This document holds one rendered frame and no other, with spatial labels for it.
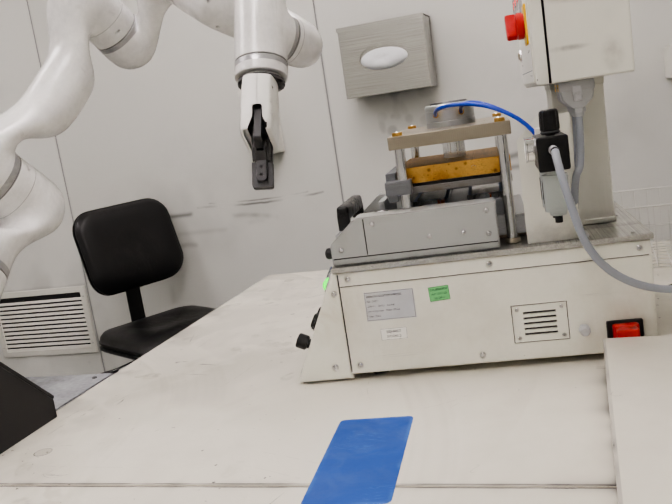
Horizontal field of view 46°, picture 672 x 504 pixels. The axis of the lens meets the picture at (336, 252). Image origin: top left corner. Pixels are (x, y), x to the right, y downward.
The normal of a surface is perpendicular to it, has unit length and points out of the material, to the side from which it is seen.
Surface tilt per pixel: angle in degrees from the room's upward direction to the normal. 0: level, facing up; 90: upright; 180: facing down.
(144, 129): 90
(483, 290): 90
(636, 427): 0
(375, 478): 0
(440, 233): 90
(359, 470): 0
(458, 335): 90
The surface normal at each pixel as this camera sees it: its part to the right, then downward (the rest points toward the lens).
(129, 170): -0.29, 0.21
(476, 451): -0.15, -0.97
